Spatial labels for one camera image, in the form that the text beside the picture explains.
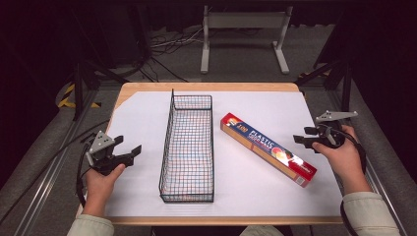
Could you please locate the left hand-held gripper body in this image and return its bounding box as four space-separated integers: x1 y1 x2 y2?
86 131 126 177

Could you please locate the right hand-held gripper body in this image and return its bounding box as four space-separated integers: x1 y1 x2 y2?
314 110 359 149

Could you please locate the long plastic wrap box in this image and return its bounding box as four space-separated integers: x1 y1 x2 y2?
219 112 319 189

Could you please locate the black wire basket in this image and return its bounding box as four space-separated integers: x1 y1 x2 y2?
158 88 215 204

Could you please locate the person's right hand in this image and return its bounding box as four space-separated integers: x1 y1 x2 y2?
311 124 365 189

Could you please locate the person's left hand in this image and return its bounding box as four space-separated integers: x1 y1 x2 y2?
85 162 127 202

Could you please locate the black tripod stand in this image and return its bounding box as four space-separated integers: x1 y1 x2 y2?
295 55 355 113
58 58 130 122

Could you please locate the yellow black hazard tape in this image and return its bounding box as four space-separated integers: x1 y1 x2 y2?
57 83 102 109

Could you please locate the white table sheet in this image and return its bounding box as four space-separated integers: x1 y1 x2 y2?
104 90 344 218

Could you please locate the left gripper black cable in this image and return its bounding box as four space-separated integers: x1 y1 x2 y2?
76 143 92 208

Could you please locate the long black floor cable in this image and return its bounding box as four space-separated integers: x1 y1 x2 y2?
0 119 111 226

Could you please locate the aluminium rail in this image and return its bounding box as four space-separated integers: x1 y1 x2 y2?
328 88 411 236
12 88 100 236

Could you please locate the bundle of floor cables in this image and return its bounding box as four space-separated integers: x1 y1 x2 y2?
149 27 205 56

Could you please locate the grey metal stand frame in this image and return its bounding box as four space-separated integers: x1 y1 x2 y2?
200 5 294 76

